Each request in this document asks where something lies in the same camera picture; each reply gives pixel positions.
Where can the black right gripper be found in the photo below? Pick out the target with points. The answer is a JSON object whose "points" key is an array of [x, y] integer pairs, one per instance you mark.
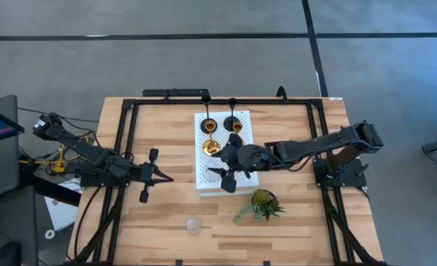
{"points": [[240, 159]]}

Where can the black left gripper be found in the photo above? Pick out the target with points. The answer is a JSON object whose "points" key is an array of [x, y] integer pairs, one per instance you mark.
{"points": [[148, 173]]}

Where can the gold candlestick holder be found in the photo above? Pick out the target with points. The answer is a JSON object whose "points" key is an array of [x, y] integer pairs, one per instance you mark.
{"points": [[237, 127], [211, 147]]}

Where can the black candlestick holder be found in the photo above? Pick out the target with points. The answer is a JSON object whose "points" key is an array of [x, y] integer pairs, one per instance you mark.
{"points": [[203, 126], [228, 123]]}

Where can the white perforated metal box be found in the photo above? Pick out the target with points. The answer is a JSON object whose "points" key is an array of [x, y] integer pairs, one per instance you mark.
{"points": [[248, 127]]}

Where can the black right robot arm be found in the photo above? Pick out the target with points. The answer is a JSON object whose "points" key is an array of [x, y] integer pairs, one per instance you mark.
{"points": [[314, 144]]}

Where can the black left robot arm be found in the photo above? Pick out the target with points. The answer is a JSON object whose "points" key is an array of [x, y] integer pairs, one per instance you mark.
{"points": [[92, 153]]}

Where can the green succulent in pot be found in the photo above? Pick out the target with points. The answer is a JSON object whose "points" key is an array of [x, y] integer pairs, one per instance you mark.
{"points": [[263, 197]]}

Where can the yellow clamp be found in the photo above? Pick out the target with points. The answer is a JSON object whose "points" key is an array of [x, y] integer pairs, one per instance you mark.
{"points": [[60, 166]]}

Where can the white paper sheet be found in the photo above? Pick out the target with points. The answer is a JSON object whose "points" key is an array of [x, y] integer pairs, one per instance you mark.
{"points": [[61, 214]]}

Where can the black table leg beam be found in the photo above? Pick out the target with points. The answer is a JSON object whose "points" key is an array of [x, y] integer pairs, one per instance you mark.
{"points": [[51, 190]]}

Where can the white tape roll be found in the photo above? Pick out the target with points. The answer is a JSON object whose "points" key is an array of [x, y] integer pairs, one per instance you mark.
{"points": [[47, 234]]}

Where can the white label sticker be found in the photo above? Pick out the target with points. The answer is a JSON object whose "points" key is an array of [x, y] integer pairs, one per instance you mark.
{"points": [[335, 98]]}

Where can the dark grey desk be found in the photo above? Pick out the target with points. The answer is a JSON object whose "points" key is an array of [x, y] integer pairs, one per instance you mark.
{"points": [[15, 221]]}

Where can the black computer mouse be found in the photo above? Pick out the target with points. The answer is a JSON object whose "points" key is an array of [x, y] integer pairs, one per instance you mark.
{"points": [[9, 255]]}

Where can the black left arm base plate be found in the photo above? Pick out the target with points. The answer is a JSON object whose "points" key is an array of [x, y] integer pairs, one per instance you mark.
{"points": [[100, 182]]}

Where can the black aluminium table frame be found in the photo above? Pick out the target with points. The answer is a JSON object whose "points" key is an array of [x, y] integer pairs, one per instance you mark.
{"points": [[262, 101]]}

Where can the black camera bar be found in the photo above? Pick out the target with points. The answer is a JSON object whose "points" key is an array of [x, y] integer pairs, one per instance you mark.
{"points": [[181, 92]]}

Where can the black hook bracket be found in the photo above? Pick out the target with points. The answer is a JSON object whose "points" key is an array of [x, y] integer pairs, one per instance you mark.
{"points": [[281, 92]]}

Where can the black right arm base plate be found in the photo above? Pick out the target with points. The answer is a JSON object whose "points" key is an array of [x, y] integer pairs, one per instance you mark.
{"points": [[351, 181]]}

